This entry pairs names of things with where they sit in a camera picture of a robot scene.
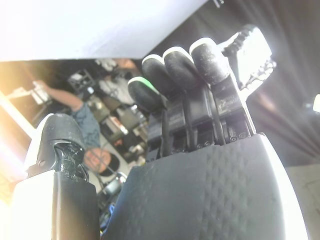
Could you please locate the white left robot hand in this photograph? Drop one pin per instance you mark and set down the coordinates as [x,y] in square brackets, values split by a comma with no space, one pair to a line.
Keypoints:
[200,190]

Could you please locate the cluttered storage shelf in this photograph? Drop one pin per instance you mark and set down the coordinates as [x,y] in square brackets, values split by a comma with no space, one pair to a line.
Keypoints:
[112,85]

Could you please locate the person in blue shirt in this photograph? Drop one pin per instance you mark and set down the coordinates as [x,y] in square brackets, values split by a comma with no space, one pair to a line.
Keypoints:
[87,125]

